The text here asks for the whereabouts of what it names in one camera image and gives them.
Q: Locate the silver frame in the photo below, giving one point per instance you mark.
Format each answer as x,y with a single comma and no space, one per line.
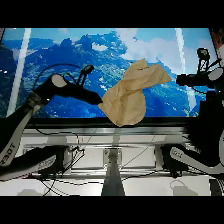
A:
113,133

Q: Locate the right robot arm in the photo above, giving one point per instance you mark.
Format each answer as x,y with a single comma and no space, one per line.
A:
208,133

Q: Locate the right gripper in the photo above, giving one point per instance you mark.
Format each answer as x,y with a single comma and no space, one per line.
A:
186,80

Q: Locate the beige garment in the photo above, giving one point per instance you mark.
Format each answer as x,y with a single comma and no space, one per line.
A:
128,100

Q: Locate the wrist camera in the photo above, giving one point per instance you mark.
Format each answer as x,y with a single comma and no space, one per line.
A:
202,54
87,69

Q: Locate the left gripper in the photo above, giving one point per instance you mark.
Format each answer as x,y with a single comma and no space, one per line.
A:
87,96

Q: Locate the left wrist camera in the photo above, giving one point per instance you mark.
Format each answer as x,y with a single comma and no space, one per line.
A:
87,69

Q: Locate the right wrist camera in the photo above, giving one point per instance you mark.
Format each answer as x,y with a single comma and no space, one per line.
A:
202,54

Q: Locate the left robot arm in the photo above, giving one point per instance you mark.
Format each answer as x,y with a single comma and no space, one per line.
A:
20,120

